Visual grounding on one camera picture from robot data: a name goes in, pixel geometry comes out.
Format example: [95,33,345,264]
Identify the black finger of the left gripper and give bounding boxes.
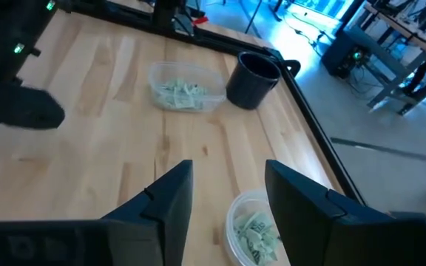
[0,85,66,136]

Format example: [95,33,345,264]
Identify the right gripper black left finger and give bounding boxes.
[101,159,195,266]

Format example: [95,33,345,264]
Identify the round clear plastic container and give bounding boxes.
[223,188,291,266]

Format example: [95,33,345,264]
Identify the dark computer tower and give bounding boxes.
[320,31,379,79]

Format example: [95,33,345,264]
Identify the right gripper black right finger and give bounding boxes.
[265,159,395,266]

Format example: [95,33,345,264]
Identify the rectangular clear plastic container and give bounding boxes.
[146,61,228,113]

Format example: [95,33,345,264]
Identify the dark blue mug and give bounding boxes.
[226,50,283,111]

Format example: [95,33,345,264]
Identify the grey wood-topped desk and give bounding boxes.
[345,0,426,115]

